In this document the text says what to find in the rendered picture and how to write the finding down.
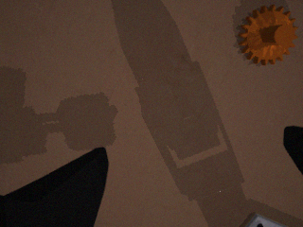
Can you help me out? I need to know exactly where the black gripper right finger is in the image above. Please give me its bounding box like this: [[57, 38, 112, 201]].
[[283, 126, 303, 174]]

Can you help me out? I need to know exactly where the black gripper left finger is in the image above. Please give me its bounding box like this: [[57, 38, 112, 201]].
[[0, 148, 109, 227]]

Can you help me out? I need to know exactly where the orange gear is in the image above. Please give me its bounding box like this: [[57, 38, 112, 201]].
[[238, 5, 298, 66]]

